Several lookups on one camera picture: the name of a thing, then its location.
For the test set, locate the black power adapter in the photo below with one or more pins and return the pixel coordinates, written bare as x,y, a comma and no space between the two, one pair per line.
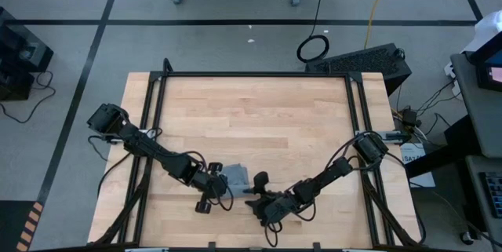
409,117

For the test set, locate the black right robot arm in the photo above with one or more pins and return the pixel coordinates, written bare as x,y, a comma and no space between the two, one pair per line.
333,171

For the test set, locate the white printed sheet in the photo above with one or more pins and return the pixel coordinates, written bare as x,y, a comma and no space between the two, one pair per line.
421,173

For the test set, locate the black curved loop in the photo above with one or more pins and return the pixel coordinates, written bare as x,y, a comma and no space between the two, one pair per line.
401,49

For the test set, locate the black orange hazard mat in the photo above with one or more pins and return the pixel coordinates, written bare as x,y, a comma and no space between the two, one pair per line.
15,224

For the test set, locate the grey towel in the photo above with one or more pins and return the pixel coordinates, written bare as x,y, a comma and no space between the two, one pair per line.
237,173

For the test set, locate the black equipment stack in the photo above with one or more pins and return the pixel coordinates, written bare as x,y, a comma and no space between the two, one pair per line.
19,48

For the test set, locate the black metal table frame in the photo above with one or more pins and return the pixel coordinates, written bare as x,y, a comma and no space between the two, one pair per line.
251,74

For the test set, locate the grey desk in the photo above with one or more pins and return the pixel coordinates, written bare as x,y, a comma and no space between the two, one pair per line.
482,118
472,173

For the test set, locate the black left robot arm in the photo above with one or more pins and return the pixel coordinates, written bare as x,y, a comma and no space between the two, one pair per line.
149,148

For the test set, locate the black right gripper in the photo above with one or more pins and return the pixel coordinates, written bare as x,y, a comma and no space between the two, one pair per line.
274,207

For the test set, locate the black framed monitor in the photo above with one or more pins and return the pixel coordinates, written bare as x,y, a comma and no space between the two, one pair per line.
490,67

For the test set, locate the silver aluminium bracket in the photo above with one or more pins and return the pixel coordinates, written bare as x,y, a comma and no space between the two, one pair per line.
147,250

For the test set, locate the black caster wheel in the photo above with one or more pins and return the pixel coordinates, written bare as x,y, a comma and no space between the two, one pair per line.
466,237

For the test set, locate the white power strip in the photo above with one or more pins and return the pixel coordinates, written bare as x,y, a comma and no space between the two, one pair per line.
449,69

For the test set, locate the dark keyboard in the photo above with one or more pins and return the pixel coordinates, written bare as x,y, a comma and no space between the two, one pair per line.
494,193

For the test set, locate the black perforated computer tower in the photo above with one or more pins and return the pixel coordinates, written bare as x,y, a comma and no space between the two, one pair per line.
353,63

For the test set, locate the black desk foot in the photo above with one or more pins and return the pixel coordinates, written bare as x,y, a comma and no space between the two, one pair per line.
439,161

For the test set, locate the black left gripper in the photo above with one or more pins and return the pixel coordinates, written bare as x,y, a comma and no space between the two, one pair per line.
212,187

